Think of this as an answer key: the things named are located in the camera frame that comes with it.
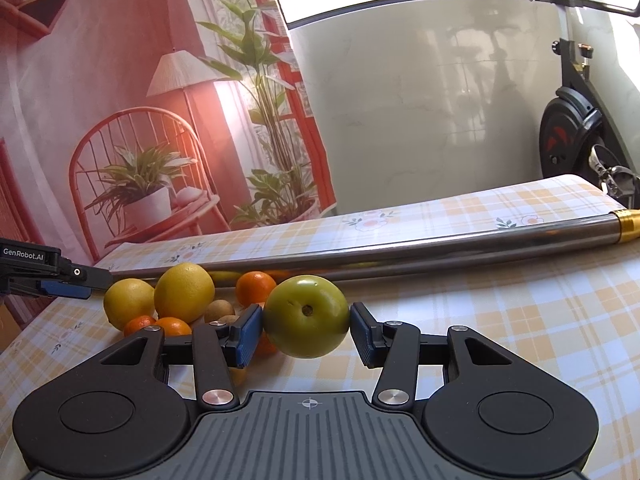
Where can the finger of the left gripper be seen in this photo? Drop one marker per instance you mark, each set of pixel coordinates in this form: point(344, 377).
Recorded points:
point(87, 276)
point(59, 289)

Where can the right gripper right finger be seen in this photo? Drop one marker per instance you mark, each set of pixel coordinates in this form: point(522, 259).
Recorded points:
point(399, 349)

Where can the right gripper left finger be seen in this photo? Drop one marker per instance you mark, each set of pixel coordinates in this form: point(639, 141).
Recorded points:
point(213, 350)

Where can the large yellow lemon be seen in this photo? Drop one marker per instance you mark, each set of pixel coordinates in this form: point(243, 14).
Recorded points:
point(184, 292)
point(128, 299)

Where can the brown kiwi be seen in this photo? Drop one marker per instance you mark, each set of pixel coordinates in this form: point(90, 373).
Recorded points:
point(228, 319)
point(218, 309)

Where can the orange mandarin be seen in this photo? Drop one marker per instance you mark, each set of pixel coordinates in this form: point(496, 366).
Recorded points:
point(138, 323)
point(173, 327)
point(265, 347)
point(254, 287)

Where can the green apple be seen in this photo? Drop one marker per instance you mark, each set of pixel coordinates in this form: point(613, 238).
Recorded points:
point(306, 317)

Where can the yellow-green pear fruit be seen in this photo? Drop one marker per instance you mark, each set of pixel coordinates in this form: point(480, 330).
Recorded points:
point(238, 376)

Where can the checkered floral tablecloth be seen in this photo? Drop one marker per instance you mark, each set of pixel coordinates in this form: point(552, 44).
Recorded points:
point(576, 316)

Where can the printed room backdrop banner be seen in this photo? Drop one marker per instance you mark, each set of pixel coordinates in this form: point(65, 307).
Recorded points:
point(131, 121)

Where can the long metal pole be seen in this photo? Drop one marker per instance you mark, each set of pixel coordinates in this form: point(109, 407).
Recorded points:
point(450, 252)

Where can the black exercise bike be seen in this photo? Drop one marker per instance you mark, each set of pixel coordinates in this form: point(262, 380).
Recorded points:
point(577, 134)

